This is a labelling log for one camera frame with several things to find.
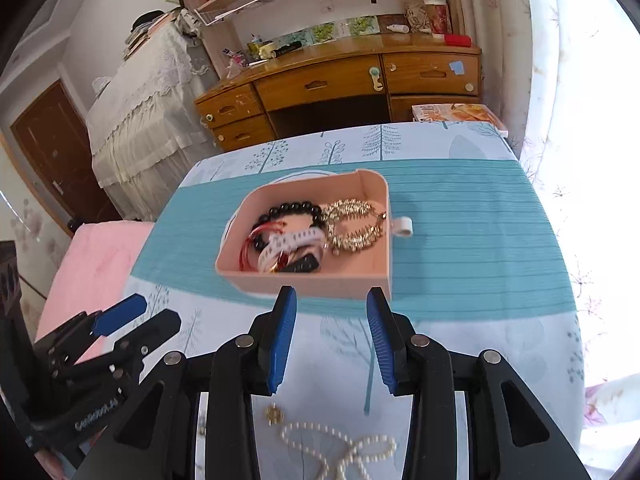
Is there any green floral picture strip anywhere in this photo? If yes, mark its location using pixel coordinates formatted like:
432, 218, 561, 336
272, 15, 386, 48

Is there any tree print tablecloth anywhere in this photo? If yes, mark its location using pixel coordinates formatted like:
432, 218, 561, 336
129, 122, 586, 480

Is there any brown wooden door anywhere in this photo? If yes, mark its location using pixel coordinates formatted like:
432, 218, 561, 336
10, 80, 123, 238

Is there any pink jewelry box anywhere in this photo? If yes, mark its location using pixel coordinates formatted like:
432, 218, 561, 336
215, 169, 415, 302

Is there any yellow container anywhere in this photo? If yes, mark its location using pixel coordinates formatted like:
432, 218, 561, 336
247, 35, 278, 61

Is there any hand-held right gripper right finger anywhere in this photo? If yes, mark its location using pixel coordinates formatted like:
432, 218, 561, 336
366, 287, 593, 480

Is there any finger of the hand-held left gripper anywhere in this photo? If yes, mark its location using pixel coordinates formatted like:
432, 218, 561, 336
32, 294, 148, 372
50, 310, 182, 402

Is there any black hair clip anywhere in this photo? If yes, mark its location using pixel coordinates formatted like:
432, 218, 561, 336
287, 254, 322, 275

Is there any lace covered cabinet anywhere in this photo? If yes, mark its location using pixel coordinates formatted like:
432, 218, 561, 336
85, 22, 221, 221

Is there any black bead bracelet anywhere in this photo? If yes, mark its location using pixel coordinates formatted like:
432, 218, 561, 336
251, 202, 326, 253

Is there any white floral sheer curtain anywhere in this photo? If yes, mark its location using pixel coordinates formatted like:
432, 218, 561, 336
480, 0, 640, 461

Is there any white pearl necklace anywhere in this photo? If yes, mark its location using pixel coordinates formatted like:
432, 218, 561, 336
280, 421, 398, 480

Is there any wooden bookshelf hutch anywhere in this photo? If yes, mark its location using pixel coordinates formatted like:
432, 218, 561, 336
167, 0, 466, 76

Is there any gold chain necklace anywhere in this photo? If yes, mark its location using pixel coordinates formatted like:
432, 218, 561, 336
320, 199, 388, 256

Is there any white dotted strap bracelet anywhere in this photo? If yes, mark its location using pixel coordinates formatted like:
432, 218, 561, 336
257, 227, 326, 273

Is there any black hat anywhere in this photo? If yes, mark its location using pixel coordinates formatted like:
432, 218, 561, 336
131, 11, 166, 31

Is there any red string bracelet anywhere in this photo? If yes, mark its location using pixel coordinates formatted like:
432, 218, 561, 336
239, 220, 288, 273

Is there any pink blanket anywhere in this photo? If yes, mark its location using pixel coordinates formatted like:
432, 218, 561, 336
35, 220, 156, 361

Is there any stack of flat books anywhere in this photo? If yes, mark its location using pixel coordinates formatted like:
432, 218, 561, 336
122, 10, 183, 58

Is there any wooden desk with drawers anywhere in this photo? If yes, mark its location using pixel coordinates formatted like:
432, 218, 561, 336
194, 35, 483, 152

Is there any white plush toy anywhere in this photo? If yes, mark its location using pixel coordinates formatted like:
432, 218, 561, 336
180, 7, 203, 38

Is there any red jar with white lid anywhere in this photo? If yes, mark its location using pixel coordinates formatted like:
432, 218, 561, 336
424, 0, 453, 35

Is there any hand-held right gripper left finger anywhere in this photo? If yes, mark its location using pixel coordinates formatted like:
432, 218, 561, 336
75, 286, 298, 480

